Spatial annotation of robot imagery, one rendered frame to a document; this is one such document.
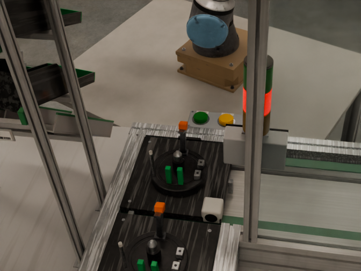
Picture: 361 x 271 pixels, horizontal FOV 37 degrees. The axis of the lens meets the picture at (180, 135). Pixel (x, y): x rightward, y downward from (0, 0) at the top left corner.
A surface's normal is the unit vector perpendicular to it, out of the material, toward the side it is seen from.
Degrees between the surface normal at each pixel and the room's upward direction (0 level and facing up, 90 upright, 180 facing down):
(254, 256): 90
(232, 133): 0
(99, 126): 90
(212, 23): 95
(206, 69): 90
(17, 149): 0
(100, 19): 0
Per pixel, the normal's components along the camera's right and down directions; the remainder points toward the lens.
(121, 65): -0.07, -0.72
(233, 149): -0.20, 0.69
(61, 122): 0.93, 0.21
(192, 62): -0.57, 0.60
